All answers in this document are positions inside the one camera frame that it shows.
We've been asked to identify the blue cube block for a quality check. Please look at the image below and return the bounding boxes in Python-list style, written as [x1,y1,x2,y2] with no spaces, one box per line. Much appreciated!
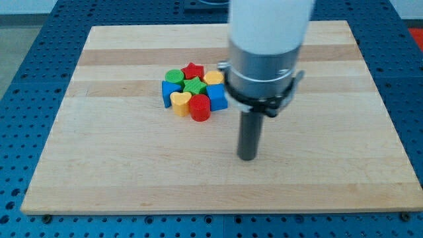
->
[206,84,228,111]

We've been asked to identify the wooden board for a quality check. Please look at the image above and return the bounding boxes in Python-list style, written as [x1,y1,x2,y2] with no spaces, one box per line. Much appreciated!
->
[21,20,422,215]

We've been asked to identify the yellow heart block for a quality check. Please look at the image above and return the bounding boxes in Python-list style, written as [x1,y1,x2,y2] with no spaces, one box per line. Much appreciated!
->
[170,92,192,117]

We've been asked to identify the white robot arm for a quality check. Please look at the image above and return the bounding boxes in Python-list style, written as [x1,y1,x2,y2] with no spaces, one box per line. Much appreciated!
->
[217,0,315,161]

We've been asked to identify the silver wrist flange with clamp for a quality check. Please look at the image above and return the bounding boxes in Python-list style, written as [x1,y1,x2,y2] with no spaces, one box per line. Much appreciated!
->
[218,40,304,118]

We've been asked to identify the red cylinder block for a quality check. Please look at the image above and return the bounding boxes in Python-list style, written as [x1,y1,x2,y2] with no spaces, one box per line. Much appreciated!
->
[189,94,211,122]

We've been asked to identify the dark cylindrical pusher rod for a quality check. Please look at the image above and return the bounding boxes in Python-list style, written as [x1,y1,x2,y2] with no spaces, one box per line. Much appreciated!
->
[237,112,263,161]

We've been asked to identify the blue triangle block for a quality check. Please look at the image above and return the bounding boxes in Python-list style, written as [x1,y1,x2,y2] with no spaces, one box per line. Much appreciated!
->
[161,81,182,108]

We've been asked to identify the green star block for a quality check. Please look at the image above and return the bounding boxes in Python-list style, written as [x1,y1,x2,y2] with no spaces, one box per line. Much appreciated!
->
[183,77,207,95]

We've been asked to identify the green cylinder block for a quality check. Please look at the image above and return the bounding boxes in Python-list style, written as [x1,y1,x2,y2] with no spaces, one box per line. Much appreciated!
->
[165,69,185,86]

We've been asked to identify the red star block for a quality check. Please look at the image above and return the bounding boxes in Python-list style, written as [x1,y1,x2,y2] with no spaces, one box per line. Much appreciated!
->
[181,62,204,80]

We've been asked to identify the yellow cylinder block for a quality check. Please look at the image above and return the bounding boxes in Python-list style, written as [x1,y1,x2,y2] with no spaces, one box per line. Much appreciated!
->
[203,71,225,85]

